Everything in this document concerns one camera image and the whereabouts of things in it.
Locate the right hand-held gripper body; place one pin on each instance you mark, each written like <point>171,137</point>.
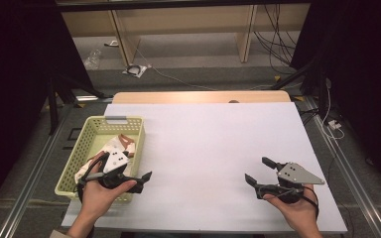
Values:
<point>297,175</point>

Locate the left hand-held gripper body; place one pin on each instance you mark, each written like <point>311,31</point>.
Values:
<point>115,162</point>

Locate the cream baby bodysuit brown trim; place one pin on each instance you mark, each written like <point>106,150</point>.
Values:
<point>114,145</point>

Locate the pale green perforated plastic basket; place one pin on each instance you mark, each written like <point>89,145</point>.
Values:
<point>79,152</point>

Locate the person's right hand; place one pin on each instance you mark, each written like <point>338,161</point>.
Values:
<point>299,213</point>

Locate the person's left hand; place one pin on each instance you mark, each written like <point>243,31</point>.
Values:
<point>99,198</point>

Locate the white power adapter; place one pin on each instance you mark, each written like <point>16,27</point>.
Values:
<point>334,124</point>

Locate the black metal stand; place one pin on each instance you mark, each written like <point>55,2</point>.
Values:
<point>294,76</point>
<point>52,99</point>

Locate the clear plastic bag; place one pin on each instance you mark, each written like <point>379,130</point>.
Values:
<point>92,60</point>

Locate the small white device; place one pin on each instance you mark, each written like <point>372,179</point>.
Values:
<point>112,43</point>

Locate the black curtain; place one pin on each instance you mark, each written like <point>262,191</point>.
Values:
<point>13,66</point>
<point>360,66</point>

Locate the aluminium floor rail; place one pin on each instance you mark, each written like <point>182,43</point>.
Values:
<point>357,185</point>
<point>27,185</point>

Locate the light wooden desk frame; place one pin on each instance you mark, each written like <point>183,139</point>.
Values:
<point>185,20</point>

